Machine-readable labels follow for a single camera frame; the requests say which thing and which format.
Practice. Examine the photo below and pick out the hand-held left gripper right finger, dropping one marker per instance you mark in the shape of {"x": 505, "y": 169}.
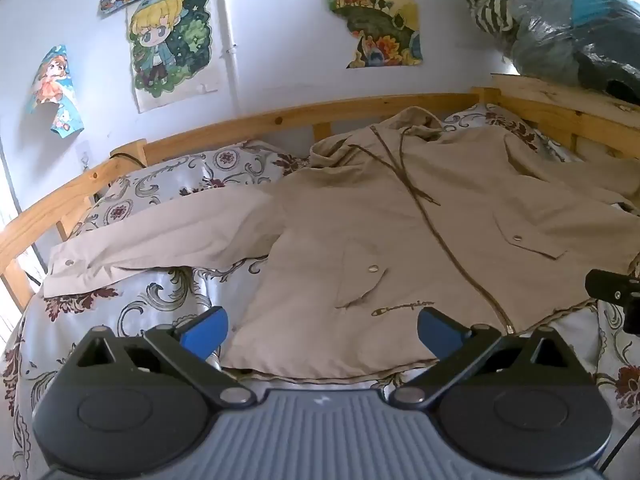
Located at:
{"x": 439, "y": 335}

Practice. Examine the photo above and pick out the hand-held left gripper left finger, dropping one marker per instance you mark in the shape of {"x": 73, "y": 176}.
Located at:
{"x": 206, "y": 334}

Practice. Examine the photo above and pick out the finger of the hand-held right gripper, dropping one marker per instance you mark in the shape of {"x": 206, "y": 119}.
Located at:
{"x": 612, "y": 285}

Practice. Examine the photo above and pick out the beige zip jacket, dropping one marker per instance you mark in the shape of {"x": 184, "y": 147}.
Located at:
{"x": 350, "y": 220}

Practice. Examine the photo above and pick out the clear plastic bag of clothes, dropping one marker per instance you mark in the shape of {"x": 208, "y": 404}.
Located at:
{"x": 575, "y": 25}

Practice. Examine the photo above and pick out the floral bed sheet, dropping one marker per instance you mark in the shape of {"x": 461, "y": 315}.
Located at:
{"x": 150, "y": 300}

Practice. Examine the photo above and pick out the wooden plank shelf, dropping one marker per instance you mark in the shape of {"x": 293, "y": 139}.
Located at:
{"x": 560, "y": 92}

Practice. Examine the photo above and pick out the striped cloth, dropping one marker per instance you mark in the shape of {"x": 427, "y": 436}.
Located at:
{"x": 492, "y": 7}

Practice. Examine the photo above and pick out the wooden bed frame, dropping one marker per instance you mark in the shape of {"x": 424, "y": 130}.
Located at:
{"x": 210, "y": 132}

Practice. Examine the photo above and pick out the wall hook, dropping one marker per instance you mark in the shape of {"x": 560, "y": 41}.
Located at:
{"x": 86, "y": 159}

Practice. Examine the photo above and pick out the white wall pipe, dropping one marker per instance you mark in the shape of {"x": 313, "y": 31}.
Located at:
{"x": 231, "y": 60}

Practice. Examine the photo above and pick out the small torn cartoon wall poster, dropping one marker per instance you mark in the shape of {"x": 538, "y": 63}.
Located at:
{"x": 52, "y": 92}

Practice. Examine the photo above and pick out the blond cartoon figure wall poster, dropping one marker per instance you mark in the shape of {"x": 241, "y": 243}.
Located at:
{"x": 172, "y": 45}

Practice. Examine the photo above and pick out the landscape wall poster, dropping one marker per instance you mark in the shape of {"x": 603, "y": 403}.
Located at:
{"x": 372, "y": 15}

